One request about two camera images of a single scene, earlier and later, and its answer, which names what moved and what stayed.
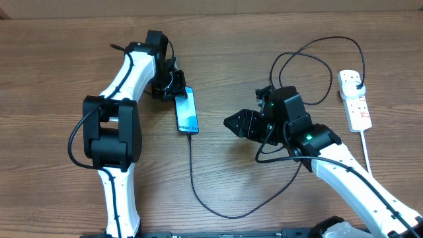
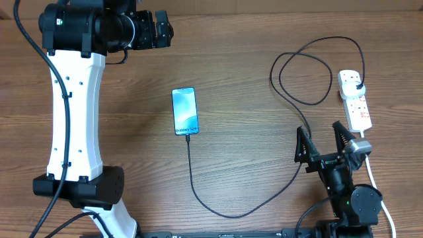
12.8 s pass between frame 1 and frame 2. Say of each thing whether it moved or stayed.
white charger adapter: stayed
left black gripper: moved
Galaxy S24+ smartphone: stayed
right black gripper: moved
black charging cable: moved
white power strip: stayed
